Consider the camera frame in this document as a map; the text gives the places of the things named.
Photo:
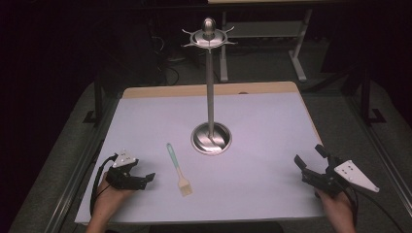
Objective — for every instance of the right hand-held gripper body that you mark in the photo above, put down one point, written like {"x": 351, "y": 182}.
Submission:
{"x": 336, "y": 176}

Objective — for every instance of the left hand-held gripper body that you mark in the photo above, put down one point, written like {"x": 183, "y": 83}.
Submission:
{"x": 123, "y": 176}

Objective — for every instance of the silver metal utensil rack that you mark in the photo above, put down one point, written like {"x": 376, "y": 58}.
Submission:
{"x": 211, "y": 106}

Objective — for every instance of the person's left hand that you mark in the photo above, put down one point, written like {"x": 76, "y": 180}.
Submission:
{"x": 108, "y": 197}

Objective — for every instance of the person's right hand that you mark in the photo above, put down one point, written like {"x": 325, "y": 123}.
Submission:
{"x": 335, "y": 207}

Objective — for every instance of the white table mat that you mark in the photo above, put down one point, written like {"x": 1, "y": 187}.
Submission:
{"x": 252, "y": 181}

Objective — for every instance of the black metal stand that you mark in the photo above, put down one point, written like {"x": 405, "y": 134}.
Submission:
{"x": 367, "y": 103}
{"x": 97, "y": 106}

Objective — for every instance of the white legged background table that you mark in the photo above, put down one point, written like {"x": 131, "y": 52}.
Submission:
{"x": 298, "y": 48}

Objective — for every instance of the grey metal frame rail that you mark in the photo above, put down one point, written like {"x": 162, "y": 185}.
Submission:
{"x": 77, "y": 181}
{"x": 382, "y": 155}

